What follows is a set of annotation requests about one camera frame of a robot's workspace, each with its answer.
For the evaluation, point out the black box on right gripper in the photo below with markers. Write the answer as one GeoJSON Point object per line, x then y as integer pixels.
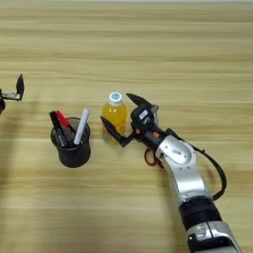
{"type": "Point", "coordinates": [142, 115]}

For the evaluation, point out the white marker pen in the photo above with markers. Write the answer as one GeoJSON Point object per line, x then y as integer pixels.
{"type": "Point", "coordinates": [81, 126]}

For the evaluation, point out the black marker pen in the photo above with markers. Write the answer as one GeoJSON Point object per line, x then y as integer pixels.
{"type": "Point", "coordinates": [59, 133]}

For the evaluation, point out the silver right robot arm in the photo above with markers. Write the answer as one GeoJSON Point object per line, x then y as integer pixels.
{"type": "Point", "coordinates": [184, 171]}

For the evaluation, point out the black pen holder cup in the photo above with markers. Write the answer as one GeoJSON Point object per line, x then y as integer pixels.
{"type": "Point", "coordinates": [72, 156]}

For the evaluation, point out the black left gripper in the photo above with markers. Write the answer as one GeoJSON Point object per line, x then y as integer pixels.
{"type": "Point", "coordinates": [1, 102]}

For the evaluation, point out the orange juice bottle white cap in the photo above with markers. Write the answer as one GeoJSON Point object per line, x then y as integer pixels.
{"type": "Point", "coordinates": [114, 115]}

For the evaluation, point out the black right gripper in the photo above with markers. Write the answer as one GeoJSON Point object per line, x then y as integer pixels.
{"type": "Point", "coordinates": [151, 136]}

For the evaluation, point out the red marker pen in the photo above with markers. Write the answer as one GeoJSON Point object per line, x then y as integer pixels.
{"type": "Point", "coordinates": [62, 118]}

